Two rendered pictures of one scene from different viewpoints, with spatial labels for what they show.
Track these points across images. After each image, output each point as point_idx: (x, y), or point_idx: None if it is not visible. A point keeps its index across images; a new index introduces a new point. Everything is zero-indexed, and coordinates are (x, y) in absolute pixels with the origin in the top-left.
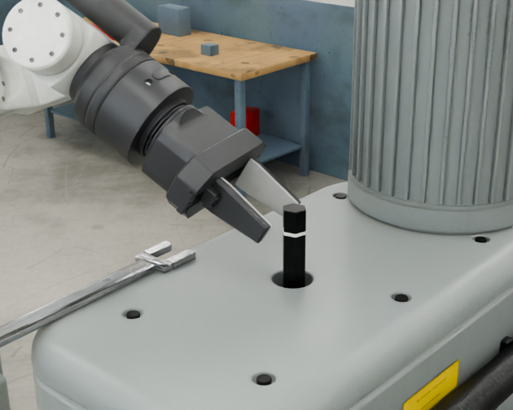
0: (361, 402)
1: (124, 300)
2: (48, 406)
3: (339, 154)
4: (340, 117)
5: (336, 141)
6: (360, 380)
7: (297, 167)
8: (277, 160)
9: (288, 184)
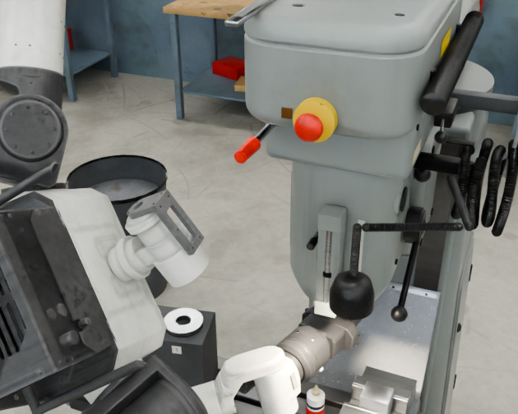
0: (437, 30)
1: (286, 2)
2: (271, 57)
3: (140, 57)
4: (137, 27)
5: (136, 47)
6: (437, 16)
7: (108, 71)
8: (90, 68)
9: (105, 84)
